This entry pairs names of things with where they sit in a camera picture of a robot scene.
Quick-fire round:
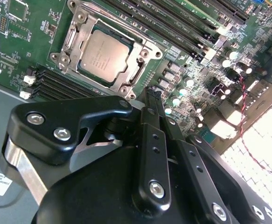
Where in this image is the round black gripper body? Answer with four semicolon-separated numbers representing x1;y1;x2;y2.
30;116;211;224

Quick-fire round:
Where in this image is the silver-topped CPU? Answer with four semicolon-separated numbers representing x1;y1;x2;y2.
76;23;135;84

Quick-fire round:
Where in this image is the metal wire locking lever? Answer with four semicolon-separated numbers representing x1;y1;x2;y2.
64;28;77;52
130;62;147;84

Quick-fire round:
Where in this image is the metal socket cover frame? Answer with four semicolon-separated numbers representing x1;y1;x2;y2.
61;14;148;91

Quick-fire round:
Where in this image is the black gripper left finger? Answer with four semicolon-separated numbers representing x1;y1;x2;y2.
8;86;172;212

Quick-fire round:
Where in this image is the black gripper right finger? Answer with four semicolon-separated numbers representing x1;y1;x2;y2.
153;90;272;224

